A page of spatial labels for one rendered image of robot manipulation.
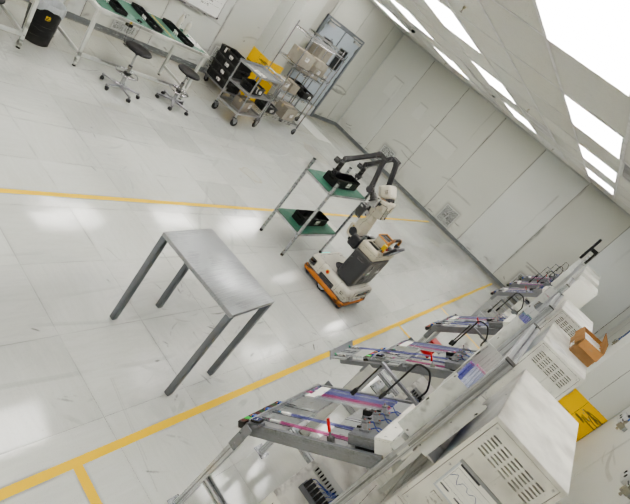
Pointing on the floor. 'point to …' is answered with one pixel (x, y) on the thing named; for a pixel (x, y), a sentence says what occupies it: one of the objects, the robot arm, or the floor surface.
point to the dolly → (224, 64)
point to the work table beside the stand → (244, 287)
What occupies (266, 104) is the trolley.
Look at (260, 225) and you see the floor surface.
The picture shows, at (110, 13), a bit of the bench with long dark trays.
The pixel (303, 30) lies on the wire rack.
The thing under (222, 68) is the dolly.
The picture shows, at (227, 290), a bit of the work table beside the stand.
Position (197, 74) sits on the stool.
